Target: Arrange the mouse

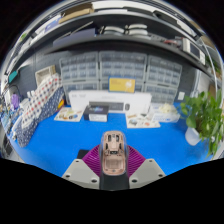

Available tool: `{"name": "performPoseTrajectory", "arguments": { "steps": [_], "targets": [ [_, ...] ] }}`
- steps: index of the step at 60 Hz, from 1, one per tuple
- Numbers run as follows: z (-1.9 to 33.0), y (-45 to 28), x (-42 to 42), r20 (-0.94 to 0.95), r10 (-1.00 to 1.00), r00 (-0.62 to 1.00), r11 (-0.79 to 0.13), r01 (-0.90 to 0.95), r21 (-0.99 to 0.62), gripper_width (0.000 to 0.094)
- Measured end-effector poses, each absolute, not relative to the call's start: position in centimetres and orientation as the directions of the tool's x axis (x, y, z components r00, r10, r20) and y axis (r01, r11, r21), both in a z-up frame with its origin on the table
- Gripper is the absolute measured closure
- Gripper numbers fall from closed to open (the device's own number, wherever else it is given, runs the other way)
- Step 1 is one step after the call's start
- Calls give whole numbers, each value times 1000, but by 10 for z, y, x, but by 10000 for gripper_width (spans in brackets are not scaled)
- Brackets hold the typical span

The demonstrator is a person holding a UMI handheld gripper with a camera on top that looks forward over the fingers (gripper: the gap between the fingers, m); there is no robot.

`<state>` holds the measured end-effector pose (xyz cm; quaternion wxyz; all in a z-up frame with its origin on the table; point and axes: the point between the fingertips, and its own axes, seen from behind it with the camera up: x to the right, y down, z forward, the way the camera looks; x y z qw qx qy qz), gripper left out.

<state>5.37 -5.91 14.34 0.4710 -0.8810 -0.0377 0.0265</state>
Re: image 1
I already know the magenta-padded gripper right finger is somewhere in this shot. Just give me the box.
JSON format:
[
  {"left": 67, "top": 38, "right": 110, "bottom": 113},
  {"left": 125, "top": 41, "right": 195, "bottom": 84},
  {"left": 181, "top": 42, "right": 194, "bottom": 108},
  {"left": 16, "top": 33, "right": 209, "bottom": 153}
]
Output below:
[{"left": 113, "top": 144, "right": 167, "bottom": 192}]

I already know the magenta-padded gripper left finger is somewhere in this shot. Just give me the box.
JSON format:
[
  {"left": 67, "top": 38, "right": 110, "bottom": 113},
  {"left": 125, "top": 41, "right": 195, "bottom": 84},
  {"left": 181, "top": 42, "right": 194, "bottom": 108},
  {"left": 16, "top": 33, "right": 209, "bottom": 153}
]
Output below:
[{"left": 61, "top": 143, "right": 114, "bottom": 192}]

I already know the rose gold computer mouse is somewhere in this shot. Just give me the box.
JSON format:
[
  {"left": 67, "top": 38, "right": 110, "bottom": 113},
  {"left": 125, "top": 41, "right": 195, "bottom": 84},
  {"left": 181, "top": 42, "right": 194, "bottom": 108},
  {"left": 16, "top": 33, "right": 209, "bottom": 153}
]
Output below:
[{"left": 99, "top": 130, "right": 130, "bottom": 177}]

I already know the printed picture sheet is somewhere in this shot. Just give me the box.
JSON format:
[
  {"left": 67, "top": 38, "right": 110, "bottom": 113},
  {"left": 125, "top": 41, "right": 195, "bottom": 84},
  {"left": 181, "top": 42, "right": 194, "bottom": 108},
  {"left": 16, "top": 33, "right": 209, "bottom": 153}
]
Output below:
[
  {"left": 53, "top": 106, "right": 85, "bottom": 123},
  {"left": 125, "top": 112, "right": 162, "bottom": 130}
]

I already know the small black box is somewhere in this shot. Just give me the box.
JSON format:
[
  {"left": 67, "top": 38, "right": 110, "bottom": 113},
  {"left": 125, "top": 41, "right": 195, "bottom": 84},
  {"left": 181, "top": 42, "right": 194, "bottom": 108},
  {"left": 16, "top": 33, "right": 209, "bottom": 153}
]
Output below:
[{"left": 82, "top": 104, "right": 110, "bottom": 123}]

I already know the white and blue tissue box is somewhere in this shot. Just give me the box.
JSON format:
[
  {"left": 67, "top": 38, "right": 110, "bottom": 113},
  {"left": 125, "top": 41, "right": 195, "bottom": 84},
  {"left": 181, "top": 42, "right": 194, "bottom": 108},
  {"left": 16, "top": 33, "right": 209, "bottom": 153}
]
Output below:
[{"left": 148, "top": 102, "right": 181, "bottom": 124}]

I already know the white keyboard box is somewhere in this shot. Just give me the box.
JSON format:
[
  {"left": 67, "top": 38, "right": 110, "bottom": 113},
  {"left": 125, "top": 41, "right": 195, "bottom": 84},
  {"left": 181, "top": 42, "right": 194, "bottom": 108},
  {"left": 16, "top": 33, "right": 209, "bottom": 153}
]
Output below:
[{"left": 68, "top": 89, "right": 153, "bottom": 116}]

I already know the potted green plant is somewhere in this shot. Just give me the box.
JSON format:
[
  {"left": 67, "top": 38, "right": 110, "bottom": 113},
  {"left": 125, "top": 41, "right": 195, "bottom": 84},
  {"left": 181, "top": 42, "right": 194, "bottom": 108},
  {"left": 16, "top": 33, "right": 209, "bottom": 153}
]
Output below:
[{"left": 179, "top": 89, "right": 224, "bottom": 158}]

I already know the patterned fabric bag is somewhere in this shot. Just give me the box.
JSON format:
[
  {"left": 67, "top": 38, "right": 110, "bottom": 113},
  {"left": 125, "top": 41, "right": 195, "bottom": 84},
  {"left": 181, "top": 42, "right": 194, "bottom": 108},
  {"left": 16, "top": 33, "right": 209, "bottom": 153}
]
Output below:
[{"left": 14, "top": 73, "right": 66, "bottom": 149}]

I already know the yellow card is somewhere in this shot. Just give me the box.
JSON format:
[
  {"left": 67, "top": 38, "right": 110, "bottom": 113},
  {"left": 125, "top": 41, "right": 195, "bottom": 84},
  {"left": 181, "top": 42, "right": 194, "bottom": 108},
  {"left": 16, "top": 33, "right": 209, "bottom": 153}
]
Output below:
[{"left": 108, "top": 76, "right": 137, "bottom": 94}]

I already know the purple small object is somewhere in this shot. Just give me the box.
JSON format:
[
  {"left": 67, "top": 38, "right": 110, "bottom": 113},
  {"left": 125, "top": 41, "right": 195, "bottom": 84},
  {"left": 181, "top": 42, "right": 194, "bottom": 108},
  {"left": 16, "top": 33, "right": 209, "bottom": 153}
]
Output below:
[{"left": 10, "top": 93, "right": 21, "bottom": 111}]

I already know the white crate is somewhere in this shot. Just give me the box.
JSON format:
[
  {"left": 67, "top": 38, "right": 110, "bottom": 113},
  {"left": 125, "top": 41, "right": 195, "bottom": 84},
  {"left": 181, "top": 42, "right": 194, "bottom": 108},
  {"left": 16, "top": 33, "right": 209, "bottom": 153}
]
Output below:
[{"left": 34, "top": 64, "right": 57, "bottom": 86}]

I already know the white metal shelf rack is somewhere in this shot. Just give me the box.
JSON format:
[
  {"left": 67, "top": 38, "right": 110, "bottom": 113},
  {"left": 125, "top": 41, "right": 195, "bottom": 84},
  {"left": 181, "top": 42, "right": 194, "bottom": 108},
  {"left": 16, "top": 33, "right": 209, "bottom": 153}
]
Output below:
[{"left": 199, "top": 33, "right": 224, "bottom": 101}]

